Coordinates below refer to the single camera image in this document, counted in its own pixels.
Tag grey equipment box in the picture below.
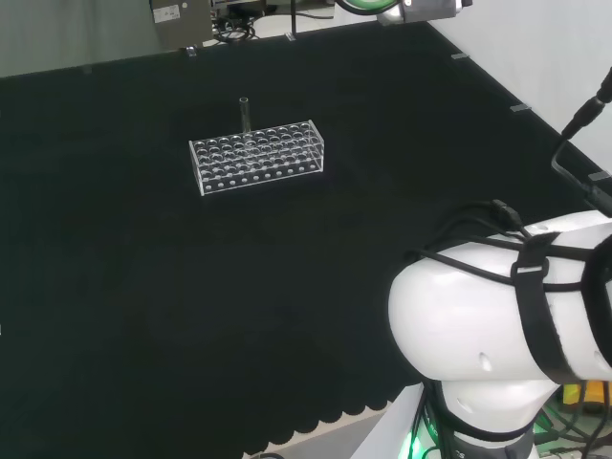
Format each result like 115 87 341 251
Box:
147 0 214 52

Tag clear glass test tube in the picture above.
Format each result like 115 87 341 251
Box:
238 96 253 135

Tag clear test tube rack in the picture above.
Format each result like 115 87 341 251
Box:
188 119 327 198

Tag green and black floor cables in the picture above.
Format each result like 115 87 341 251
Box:
533 382 612 459

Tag black cable bundle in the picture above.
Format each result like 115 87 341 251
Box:
209 12 260 45

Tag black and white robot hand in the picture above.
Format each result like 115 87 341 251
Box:
334 0 407 14

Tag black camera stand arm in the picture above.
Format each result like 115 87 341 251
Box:
549 66 612 219

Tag black bench cloth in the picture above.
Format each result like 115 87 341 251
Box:
0 21 612 459

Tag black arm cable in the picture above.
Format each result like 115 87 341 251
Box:
404 198 599 294

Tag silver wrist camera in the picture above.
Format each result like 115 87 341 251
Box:
376 0 474 26

